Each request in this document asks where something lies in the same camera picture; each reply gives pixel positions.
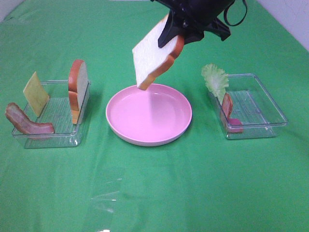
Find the green lettuce leaf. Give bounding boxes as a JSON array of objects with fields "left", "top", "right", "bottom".
[{"left": 201, "top": 63, "right": 229, "bottom": 104}]

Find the clear plastic tray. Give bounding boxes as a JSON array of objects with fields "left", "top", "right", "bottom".
[
  {"left": 12, "top": 80, "right": 90, "bottom": 148},
  {"left": 207, "top": 73, "right": 289, "bottom": 141}
]

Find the yellow cheese slice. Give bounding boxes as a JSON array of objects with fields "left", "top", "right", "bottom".
[{"left": 23, "top": 72, "right": 50, "bottom": 117}]

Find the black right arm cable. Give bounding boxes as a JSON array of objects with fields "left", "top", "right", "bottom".
[{"left": 223, "top": 0, "right": 248, "bottom": 27}]

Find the pink round plate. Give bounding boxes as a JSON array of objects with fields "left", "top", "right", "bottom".
[{"left": 106, "top": 84, "right": 193, "bottom": 146}]

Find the clear right plastic tray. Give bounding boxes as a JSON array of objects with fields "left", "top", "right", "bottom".
[{"left": 207, "top": 73, "right": 289, "bottom": 141}]

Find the tray bacon strip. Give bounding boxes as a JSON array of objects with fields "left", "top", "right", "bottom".
[
  {"left": 220, "top": 93, "right": 243, "bottom": 133},
  {"left": 5, "top": 102, "right": 55, "bottom": 134}
]

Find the tray bread slice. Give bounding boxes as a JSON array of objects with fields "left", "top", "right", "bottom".
[
  {"left": 132, "top": 16, "right": 184, "bottom": 90},
  {"left": 68, "top": 59, "right": 88, "bottom": 124}
]

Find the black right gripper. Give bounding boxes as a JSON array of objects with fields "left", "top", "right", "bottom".
[{"left": 158, "top": 0, "right": 234, "bottom": 48}]

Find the clear left plastic tray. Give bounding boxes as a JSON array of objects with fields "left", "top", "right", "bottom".
[{"left": 12, "top": 80, "right": 90, "bottom": 148}]

